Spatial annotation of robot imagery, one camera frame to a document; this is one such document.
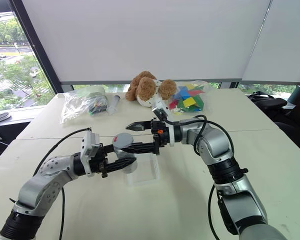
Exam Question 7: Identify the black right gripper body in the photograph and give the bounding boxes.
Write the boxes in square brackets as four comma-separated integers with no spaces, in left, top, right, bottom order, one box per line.
[150,119,171,156]

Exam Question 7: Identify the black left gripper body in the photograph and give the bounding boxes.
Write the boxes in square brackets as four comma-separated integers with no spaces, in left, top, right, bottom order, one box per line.
[88,145,110,179]

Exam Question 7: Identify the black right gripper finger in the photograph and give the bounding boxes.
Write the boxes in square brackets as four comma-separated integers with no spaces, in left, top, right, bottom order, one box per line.
[125,120,153,133]
[119,141,157,155]

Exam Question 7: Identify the clear plastic jar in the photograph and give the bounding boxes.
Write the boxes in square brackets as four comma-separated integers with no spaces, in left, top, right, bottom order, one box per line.
[113,144,137,175]

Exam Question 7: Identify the grey jar lid red sticker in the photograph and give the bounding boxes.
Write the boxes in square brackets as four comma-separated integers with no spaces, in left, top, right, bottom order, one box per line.
[111,132,134,149]

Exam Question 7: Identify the clear plastic box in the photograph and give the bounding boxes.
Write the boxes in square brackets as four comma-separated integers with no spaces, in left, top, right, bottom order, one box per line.
[126,152,162,187]

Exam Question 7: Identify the brown plush toy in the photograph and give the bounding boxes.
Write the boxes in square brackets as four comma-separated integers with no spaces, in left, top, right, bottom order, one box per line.
[125,70,177,109]

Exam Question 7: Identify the yellow block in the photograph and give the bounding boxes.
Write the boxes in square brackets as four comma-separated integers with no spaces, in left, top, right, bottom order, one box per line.
[183,96,196,108]

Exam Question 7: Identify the clear bag of coloured blocks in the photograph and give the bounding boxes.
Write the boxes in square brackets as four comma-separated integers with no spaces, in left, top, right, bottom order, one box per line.
[167,80,212,116]

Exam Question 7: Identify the blue block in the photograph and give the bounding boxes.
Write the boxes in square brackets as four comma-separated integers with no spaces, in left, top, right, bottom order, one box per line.
[173,90,191,101]

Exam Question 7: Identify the clear bag of small items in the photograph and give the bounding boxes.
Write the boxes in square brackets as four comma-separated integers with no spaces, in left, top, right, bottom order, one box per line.
[60,85,109,125]

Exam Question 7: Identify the wide white roller blind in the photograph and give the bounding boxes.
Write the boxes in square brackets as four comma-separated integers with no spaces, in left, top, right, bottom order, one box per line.
[20,0,274,86]

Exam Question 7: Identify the grey slippers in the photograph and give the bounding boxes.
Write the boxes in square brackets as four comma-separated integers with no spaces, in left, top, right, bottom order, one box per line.
[0,110,13,124]

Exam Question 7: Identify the black office chair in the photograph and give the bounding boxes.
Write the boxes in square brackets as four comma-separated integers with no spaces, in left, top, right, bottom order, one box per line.
[247,90,300,161]

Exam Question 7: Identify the teal bottle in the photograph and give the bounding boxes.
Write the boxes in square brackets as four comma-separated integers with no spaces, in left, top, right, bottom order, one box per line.
[286,84,300,110]

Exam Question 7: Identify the narrow white roller blind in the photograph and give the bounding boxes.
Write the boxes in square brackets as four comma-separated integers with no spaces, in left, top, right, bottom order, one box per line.
[240,0,300,85]

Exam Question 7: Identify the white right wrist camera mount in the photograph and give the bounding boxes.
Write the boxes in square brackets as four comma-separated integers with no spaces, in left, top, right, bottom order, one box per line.
[151,98,182,147]

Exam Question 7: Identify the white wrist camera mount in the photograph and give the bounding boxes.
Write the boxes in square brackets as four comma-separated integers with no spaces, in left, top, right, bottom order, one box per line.
[80,129,103,178]
[151,98,182,147]

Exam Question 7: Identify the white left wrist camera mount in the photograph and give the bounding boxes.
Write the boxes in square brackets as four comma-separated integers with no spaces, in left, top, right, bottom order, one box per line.
[80,129,103,178]

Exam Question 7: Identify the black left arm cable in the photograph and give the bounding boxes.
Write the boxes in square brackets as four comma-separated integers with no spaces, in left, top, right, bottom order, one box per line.
[32,126,93,240]

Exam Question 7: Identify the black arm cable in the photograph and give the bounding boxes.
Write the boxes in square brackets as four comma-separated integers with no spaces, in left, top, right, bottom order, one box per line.
[157,111,235,240]
[32,126,93,240]

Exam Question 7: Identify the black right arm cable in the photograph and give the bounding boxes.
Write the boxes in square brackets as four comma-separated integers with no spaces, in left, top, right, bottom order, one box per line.
[157,111,235,240]

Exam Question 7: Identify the black window frame post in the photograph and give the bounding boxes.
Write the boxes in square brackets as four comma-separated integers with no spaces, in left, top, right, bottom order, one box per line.
[8,0,64,95]

